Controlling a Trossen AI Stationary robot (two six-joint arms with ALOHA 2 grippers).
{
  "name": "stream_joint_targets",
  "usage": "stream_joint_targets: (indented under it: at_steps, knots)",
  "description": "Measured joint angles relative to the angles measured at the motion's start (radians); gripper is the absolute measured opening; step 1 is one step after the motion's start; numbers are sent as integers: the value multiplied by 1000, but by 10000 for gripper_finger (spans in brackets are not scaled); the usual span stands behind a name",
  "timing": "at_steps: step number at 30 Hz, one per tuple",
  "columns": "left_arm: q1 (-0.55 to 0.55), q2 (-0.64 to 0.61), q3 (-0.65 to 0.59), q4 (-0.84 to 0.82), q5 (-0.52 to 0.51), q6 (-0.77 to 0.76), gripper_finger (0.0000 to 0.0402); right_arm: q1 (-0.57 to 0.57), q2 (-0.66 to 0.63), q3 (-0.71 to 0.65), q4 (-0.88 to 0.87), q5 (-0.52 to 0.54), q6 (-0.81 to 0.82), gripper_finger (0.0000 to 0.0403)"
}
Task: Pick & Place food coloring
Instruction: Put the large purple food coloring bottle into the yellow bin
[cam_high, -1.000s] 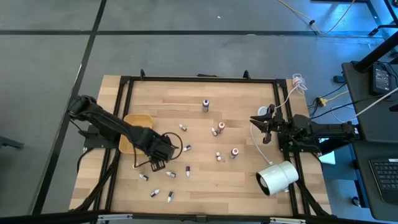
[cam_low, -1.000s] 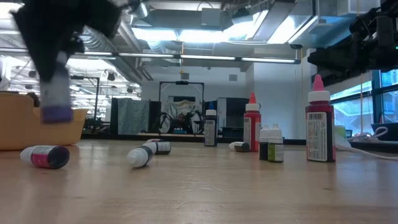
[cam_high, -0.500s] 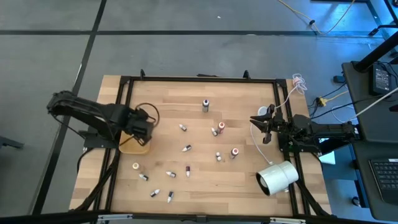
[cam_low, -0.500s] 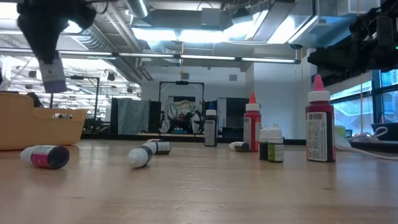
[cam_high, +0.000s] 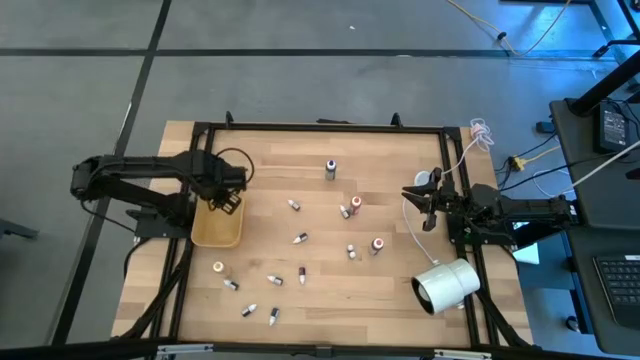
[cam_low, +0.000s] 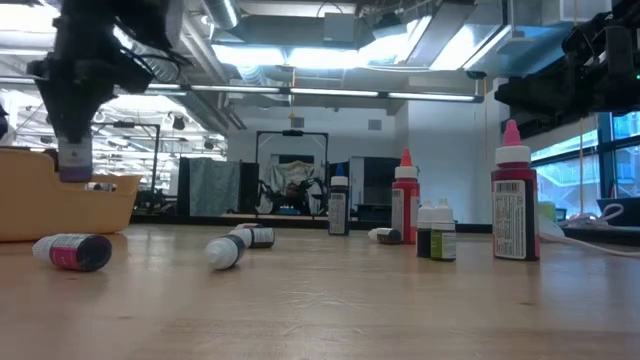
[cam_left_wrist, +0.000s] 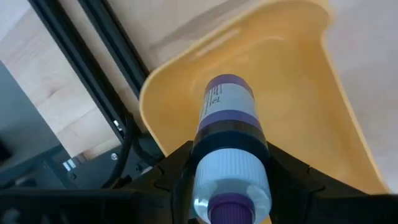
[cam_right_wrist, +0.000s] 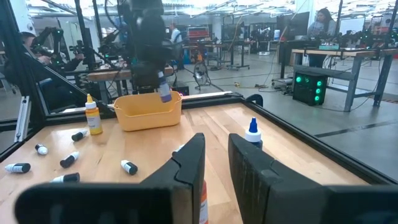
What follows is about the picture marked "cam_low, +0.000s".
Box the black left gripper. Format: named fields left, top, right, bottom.
left=27, top=19, right=169, bottom=146

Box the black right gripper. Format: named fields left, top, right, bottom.
left=494, top=12, right=621, bottom=115

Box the purple food coloring bottle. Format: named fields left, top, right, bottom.
left=57, top=134, right=95, bottom=183

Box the pink food coloring bottle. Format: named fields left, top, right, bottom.
left=490, top=118, right=541, bottom=262

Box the small pink-label dropper bottle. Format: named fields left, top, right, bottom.
left=31, top=232, right=113, bottom=273

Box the red food coloring bottle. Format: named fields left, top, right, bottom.
left=391, top=147, right=421, bottom=246

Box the small green-label dropper bottle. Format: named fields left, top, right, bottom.
left=430, top=197, right=457, bottom=263

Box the small dark dropper bottle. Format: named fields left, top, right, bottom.
left=367, top=227, right=403, bottom=246
left=228, top=227, right=276, bottom=250
left=204, top=234, right=247, bottom=271
left=416, top=200, right=434, bottom=259

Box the blue food coloring bottle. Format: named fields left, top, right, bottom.
left=327, top=163, right=351, bottom=237

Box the yellow plastic bin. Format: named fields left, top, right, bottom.
left=0, top=148, right=143, bottom=244

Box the green cup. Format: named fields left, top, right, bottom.
left=538, top=200, right=558, bottom=224

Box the white round puck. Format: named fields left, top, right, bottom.
left=538, top=214, right=566, bottom=240

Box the black bin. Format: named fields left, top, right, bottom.
left=596, top=197, right=640, bottom=228

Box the black cabinet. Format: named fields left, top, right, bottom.
left=349, top=155, right=401, bottom=224

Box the long linear ceiling light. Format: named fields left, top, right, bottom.
left=0, top=77, right=485, bottom=105

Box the white draped sheet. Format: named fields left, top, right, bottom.
left=259, top=159, right=326, bottom=215

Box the white cable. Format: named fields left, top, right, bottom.
left=539, top=202, right=640, bottom=259

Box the black table frame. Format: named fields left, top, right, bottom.
left=129, top=213, right=640, bottom=247

